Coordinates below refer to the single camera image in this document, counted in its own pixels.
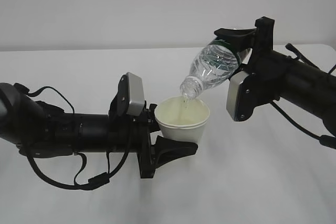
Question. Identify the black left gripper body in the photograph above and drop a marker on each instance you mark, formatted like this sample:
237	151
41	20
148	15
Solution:
144	125

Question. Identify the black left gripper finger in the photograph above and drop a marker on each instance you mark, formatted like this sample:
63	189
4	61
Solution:
167	150

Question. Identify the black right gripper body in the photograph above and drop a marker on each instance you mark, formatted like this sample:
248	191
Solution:
260	41

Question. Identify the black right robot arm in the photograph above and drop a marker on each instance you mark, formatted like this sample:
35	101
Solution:
303	84

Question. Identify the clear plastic water bottle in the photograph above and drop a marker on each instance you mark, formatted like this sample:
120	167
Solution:
213	65

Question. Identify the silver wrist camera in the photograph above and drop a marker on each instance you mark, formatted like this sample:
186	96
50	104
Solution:
130	96
241	99

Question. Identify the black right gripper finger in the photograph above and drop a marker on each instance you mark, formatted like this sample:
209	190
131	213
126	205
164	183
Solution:
240	41

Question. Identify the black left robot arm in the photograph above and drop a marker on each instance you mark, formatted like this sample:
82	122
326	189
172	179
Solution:
42	130

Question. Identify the white paper cup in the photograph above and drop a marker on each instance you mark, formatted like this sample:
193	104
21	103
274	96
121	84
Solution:
182	120

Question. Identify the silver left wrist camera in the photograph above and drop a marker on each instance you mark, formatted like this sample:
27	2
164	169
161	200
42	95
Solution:
130	96

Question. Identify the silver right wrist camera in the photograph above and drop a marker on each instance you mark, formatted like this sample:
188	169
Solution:
241	99

